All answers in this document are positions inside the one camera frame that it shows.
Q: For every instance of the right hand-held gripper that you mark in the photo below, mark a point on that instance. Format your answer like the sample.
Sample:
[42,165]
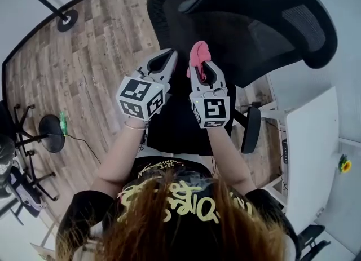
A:
[213,110]

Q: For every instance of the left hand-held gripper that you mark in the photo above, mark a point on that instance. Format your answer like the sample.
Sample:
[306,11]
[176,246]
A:
[138,96]

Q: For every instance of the pink cloth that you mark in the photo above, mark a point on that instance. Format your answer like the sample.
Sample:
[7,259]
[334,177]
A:
[198,52]

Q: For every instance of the person's right forearm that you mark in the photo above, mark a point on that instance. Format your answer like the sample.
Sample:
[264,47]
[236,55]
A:
[228,158]

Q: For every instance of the person's left forearm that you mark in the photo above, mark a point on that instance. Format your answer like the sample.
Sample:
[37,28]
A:
[118,158]

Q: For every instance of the black power adapter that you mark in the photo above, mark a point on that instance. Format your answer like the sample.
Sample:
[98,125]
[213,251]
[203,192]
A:
[257,105]

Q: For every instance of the black chair seat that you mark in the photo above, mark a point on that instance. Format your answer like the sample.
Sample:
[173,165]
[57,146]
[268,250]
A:
[177,130]

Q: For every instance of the black chair armrest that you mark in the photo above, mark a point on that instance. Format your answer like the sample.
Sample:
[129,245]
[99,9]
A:
[251,130]

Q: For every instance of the black mesh chair headrest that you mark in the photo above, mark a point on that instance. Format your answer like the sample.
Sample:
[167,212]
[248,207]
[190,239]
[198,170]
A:
[253,9]

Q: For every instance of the black desk control panel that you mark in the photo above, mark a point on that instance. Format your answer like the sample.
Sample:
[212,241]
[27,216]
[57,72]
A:
[285,151]

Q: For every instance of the person in dark hoodie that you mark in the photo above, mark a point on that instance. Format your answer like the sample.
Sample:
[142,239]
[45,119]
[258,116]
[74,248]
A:
[183,198]

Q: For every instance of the white desk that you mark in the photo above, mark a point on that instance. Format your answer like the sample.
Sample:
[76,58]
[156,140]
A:
[310,147]

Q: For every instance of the black standing fan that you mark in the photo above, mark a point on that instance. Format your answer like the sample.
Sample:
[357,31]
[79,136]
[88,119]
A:
[51,134]

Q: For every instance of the black coat rack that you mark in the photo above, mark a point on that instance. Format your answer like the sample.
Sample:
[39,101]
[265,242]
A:
[42,0]

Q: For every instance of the yellow sunflower decoration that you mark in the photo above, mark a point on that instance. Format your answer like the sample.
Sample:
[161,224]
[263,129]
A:
[345,165]

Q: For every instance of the black chair frame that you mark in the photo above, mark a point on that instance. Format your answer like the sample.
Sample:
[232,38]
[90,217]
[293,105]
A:
[313,240]

